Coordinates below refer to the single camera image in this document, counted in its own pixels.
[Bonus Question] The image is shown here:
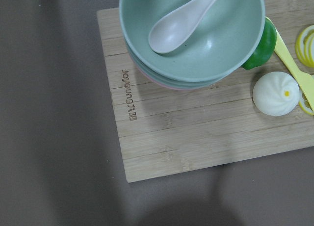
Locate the green lime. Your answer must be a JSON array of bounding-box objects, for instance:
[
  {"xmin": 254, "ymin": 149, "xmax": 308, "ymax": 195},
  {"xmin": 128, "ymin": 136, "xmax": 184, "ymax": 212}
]
[{"xmin": 242, "ymin": 18, "xmax": 277, "ymax": 70}]

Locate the pink bowl under stack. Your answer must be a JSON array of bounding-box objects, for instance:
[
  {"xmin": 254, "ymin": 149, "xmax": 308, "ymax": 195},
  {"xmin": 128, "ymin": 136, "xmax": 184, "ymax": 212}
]
[{"xmin": 137, "ymin": 66, "xmax": 210, "ymax": 90}]

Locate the yellow plastic knife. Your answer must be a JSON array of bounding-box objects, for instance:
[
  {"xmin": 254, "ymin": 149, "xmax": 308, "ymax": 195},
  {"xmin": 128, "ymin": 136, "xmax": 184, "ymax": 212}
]
[{"xmin": 274, "ymin": 28, "xmax": 314, "ymax": 110}]

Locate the white steamed bun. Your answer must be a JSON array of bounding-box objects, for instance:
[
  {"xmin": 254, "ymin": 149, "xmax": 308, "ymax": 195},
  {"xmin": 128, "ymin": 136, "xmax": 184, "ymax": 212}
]
[{"xmin": 252, "ymin": 72, "xmax": 300, "ymax": 116}]

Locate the bamboo cutting board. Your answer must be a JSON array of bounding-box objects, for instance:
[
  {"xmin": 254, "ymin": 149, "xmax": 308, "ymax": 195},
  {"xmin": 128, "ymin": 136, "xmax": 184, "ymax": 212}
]
[{"xmin": 97, "ymin": 8, "xmax": 314, "ymax": 182}]

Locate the lemon slice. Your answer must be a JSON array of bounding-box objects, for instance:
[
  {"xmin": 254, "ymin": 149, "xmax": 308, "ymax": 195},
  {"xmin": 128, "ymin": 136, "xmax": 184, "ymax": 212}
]
[
  {"xmin": 298, "ymin": 75, "xmax": 314, "ymax": 116},
  {"xmin": 295, "ymin": 25, "xmax": 314, "ymax": 68}
]

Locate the green bowl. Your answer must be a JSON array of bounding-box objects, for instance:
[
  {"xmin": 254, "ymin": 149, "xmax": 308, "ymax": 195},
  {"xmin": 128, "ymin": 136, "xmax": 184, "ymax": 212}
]
[{"xmin": 118, "ymin": 0, "xmax": 266, "ymax": 83}]

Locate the pale pink spoon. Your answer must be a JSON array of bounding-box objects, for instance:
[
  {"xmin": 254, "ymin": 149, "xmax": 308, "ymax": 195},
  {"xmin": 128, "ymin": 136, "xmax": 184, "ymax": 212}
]
[{"xmin": 148, "ymin": 0, "xmax": 218, "ymax": 54}]

